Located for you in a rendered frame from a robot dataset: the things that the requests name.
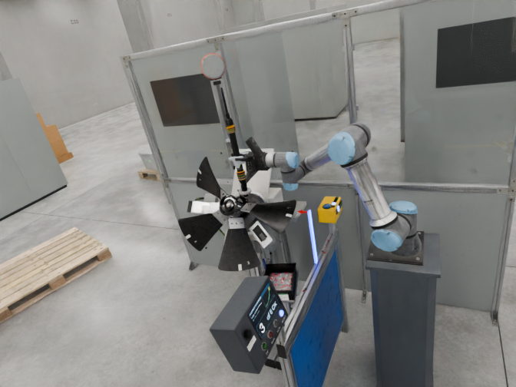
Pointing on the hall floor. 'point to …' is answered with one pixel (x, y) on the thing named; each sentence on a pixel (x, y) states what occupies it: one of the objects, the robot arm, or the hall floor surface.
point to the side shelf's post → (285, 247)
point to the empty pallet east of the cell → (47, 268)
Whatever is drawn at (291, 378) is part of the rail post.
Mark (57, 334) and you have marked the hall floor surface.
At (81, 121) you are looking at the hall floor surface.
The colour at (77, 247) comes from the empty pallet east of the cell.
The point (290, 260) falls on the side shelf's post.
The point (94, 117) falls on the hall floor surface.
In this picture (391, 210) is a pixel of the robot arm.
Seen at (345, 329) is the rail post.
